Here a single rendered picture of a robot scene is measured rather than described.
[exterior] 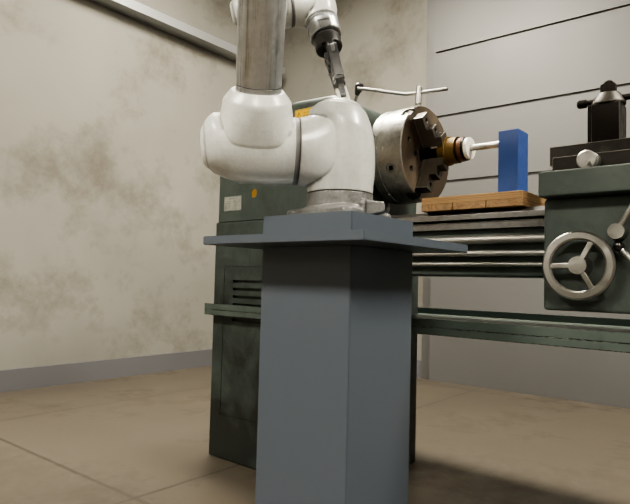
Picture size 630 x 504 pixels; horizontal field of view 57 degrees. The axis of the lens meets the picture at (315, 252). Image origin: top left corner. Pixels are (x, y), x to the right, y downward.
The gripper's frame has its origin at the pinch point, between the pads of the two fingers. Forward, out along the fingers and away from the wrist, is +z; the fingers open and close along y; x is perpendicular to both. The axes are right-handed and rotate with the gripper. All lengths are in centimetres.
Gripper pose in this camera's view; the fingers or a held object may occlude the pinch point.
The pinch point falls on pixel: (343, 99)
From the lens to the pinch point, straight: 155.7
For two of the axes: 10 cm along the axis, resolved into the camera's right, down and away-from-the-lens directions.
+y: -0.5, -3.5, -9.3
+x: 9.8, -2.2, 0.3
